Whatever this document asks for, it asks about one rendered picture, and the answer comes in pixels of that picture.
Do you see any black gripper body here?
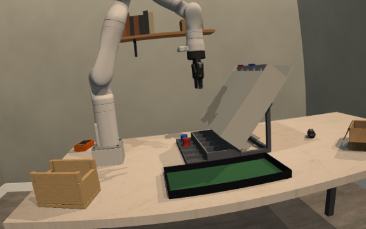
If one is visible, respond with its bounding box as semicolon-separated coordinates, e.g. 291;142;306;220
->
187;50;205;71

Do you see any blue plug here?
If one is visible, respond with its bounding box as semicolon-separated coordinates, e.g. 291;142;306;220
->
180;134;187;142

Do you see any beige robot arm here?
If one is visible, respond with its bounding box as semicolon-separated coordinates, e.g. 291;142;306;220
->
89;0;205;147

